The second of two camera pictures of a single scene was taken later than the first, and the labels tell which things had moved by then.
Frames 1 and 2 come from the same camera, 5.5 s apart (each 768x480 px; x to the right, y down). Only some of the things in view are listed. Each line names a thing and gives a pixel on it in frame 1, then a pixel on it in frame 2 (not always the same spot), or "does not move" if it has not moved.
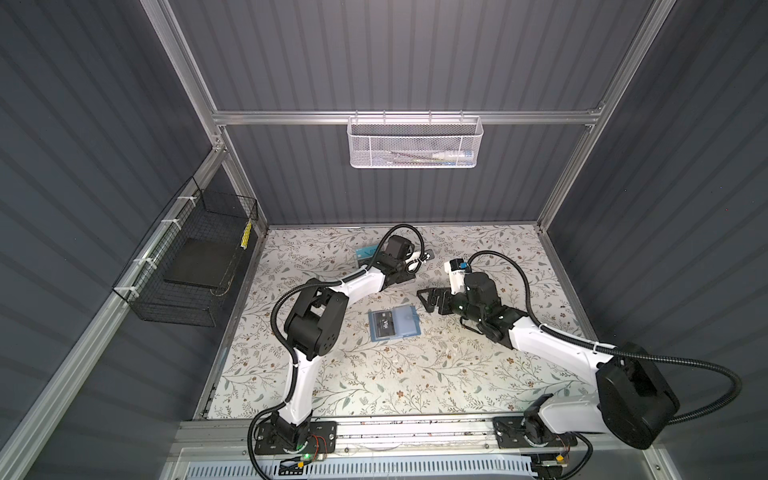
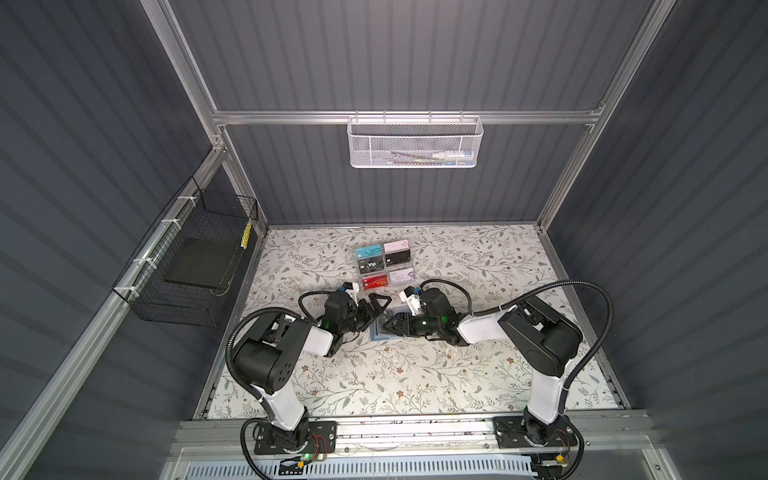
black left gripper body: [401, 273] to [351, 324]
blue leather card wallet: [401, 321] does not move
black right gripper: [445, 295] to [401, 324]
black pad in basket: [203, 262] does not move
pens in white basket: [444, 157] does not move
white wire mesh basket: [415, 142] does not move
